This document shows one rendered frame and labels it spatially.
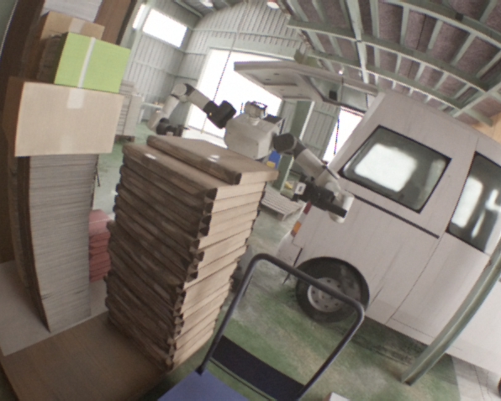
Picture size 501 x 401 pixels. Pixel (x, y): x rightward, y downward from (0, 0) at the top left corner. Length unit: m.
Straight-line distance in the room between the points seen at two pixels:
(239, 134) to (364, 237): 1.07
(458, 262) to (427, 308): 0.40
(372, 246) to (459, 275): 0.71
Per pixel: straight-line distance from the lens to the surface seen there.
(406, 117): 1.83
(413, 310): 2.05
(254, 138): 1.29
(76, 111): 0.82
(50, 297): 1.30
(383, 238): 1.80
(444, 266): 1.94
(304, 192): 1.03
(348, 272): 1.92
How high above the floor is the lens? 1.27
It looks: 17 degrees down
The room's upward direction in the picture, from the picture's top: 19 degrees clockwise
